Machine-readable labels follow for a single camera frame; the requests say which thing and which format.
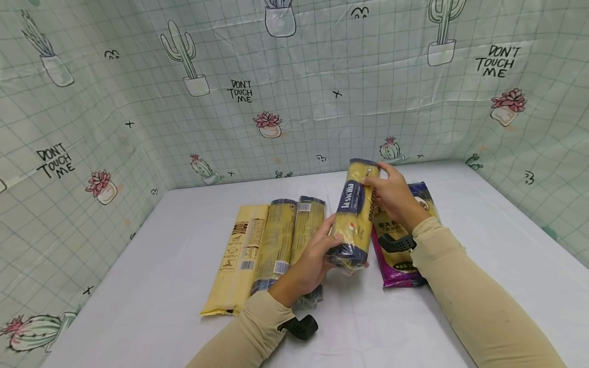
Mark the pale yellow pasta packet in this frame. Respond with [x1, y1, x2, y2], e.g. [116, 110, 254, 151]
[200, 204, 270, 317]

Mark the person's right hand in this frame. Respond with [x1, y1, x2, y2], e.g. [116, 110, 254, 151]
[361, 162, 432, 234]

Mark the person's right forearm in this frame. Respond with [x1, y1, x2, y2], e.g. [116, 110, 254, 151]
[410, 216, 570, 368]

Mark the dark blue ended spaghetti packet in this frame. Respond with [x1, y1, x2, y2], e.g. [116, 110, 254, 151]
[289, 195, 327, 308]
[250, 199, 299, 297]

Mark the purple noodle packet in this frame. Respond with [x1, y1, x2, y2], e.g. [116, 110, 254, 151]
[370, 181, 443, 289]

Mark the blue label spaghetti packet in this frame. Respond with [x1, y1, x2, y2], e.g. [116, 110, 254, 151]
[327, 158, 382, 275]

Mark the person's left forearm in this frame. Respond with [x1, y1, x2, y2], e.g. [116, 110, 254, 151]
[185, 290, 296, 368]

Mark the person's left hand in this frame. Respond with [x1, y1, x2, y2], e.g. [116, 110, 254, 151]
[268, 214, 345, 308]

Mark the black wrist band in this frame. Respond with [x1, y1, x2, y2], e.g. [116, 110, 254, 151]
[278, 314, 320, 342]
[377, 232, 418, 254]

